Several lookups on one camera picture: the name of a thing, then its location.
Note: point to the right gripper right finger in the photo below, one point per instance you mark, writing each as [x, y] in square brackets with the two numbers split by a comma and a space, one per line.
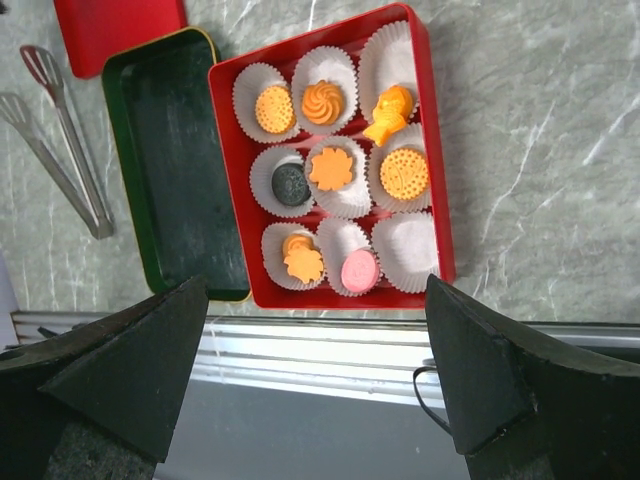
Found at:
[524, 405]

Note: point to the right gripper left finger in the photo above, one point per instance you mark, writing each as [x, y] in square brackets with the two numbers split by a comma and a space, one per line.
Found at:
[101, 401]

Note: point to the pink macaron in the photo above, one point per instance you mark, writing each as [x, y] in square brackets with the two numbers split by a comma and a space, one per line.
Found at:
[360, 271]

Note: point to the black sandwich cookie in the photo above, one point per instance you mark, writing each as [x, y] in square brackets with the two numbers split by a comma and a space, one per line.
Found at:
[289, 185]

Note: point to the round dotted biscuit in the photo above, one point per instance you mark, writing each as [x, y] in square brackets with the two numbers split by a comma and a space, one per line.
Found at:
[404, 174]

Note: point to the black gold-rimmed tray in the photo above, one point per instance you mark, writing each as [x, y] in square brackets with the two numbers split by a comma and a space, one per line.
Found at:
[164, 127]

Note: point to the orange flower cookie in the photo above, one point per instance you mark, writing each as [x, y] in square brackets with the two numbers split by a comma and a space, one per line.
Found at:
[331, 169]

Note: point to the round dotted orange cookie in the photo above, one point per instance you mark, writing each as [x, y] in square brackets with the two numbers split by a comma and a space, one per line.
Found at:
[274, 110]

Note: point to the red cookie box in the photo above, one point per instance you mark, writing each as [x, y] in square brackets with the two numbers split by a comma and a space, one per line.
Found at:
[239, 151]

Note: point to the orange fish cookie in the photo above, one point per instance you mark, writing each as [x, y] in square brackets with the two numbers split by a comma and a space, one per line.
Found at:
[390, 115]

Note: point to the red box lid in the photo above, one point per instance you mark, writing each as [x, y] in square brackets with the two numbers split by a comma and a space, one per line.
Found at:
[95, 30]

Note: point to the aluminium front rail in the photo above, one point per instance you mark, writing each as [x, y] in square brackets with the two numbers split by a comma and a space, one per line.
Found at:
[364, 360]

